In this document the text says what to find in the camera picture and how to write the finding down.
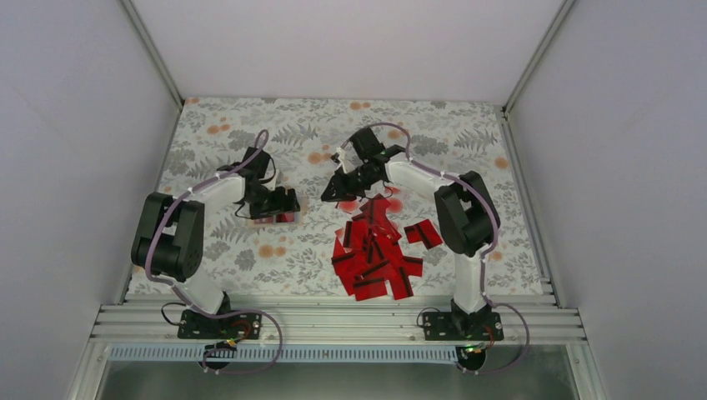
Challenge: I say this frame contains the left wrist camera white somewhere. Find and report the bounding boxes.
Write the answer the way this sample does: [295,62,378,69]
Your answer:
[266,170,283,190]

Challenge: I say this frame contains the clear card red dot left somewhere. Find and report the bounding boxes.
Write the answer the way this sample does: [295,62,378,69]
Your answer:
[336,199,360,215]

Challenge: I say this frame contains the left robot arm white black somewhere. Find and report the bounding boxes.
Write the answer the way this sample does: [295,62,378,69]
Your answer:
[130,147,300,338]

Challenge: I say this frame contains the aluminium rail frame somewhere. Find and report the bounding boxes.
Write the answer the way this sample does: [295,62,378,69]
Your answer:
[91,294,587,345]

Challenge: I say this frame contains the red card bottom pile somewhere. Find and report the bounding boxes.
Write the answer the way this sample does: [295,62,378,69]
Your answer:
[274,212,297,224]

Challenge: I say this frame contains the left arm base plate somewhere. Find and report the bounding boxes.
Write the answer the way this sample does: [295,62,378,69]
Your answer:
[177,310,262,340]

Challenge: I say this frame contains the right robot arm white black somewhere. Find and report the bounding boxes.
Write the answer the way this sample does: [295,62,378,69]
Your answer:
[321,125,500,339]

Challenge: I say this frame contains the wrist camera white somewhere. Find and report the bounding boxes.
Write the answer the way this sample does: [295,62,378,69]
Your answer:
[331,147,354,174]
[266,170,283,190]

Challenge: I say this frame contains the beige card holder wallet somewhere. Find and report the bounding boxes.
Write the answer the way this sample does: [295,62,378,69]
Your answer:
[247,211,302,228]

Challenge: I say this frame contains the red card lower right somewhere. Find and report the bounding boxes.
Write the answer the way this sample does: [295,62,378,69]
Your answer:
[386,256,424,300]

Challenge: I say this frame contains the clear card red dot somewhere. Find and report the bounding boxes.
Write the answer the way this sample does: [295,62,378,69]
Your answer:
[385,187,404,213]
[336,199,360,215]

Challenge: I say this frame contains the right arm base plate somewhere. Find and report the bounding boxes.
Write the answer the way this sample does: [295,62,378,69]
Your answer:
[420,311,504,342]

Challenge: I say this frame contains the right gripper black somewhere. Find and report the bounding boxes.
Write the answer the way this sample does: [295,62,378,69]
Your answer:
[321,164,379,203]

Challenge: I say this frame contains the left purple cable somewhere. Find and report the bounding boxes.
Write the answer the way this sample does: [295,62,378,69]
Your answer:
[144,128,283,377]

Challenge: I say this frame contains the clear card red dot right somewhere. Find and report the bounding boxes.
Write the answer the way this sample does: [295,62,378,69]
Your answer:
[385,187,404,213]

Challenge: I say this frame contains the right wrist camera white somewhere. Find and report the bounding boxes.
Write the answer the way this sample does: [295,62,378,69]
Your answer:
[331,147,354,174]

